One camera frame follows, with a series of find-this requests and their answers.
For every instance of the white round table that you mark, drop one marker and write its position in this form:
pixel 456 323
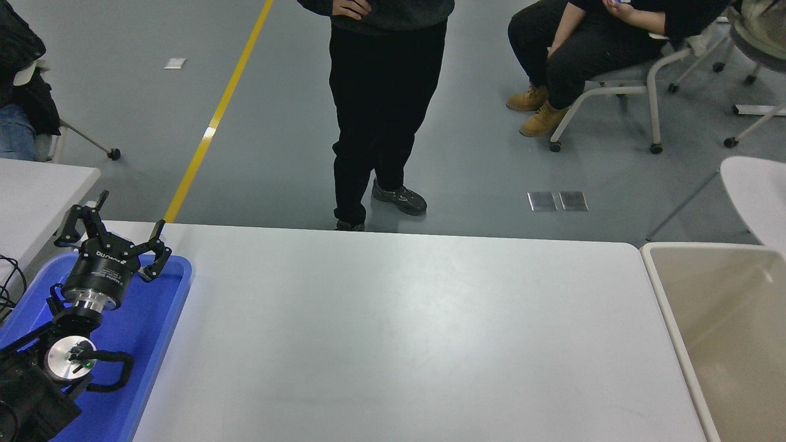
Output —
pixel 755 190

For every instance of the silver floor plate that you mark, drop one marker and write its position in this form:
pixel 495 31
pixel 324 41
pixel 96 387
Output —
pixel 542 201
pixel 573 201

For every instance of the person's left hand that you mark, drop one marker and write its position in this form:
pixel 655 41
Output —
pixel 617 8

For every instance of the white side table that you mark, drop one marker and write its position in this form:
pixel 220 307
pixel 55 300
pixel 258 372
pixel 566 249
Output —
pixel 37 196

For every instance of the grey wheeled office chair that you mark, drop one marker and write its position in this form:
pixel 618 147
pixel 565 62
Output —
pixel 761 43

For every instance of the person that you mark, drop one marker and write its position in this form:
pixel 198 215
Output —
pixel 387 92
pixel 589 55
pixel 24 104

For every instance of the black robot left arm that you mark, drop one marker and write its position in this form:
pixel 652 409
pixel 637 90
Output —
pixel 24 393

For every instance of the blue plastic tray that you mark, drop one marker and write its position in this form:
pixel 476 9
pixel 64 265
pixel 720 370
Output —
pixel 153 319

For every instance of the large pale bin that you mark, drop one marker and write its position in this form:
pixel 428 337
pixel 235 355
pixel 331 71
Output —
pixel 737 344

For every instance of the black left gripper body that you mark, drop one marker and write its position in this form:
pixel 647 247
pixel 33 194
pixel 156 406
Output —
pixel 100 273

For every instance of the person's right forearm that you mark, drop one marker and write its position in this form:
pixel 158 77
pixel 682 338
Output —
pixel 566 27

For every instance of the white wheeled office chair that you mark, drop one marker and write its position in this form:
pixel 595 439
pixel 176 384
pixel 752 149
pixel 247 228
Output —
pixel 620 77

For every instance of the person's right hand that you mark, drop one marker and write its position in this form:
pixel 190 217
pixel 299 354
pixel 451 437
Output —
pixel 351 8

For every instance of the person's left forearm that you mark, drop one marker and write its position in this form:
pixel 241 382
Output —
pixel 645 21

